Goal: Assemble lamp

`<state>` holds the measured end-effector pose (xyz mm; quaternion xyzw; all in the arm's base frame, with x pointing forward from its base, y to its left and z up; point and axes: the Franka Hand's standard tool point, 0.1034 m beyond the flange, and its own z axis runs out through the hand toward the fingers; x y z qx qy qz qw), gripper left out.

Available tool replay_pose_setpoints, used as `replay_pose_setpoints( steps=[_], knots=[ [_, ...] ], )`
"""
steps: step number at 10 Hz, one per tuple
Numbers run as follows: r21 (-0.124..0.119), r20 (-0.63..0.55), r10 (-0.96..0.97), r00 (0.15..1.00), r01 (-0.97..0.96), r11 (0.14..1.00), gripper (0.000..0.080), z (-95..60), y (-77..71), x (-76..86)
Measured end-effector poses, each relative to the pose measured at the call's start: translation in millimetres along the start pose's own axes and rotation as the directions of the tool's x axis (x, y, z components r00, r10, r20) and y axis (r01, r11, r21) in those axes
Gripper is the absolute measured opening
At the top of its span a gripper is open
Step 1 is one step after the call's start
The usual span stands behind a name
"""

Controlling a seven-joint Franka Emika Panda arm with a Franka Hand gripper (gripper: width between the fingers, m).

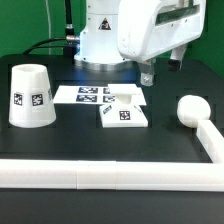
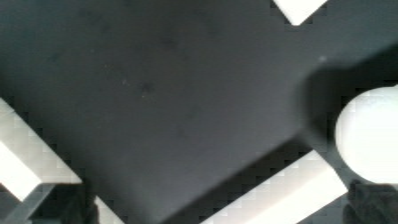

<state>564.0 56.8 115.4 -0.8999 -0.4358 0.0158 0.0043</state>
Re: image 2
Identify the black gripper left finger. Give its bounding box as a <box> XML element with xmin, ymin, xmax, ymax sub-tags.
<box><xmin>0</xmin><ymin>183</ymin><xmax>98</xmax><ymax>224</ymax></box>

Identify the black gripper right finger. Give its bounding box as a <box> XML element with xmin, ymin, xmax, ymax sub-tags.
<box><xmin>346</xmin><ymin>180</ymin><xmax>398</xmax><ymax>224</ymax></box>

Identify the white L-shaped table fence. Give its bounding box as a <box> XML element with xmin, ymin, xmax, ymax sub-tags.
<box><xmin>0</xmin><ymin>0</ymin><xmax>346</xmax><ymax>224</ymax></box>

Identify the white lamp bulb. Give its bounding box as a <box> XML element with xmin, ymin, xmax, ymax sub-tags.
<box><xmin>334</xmin><ymin>86</ymin><xmax>398</xmax><ymax>184</ymax></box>

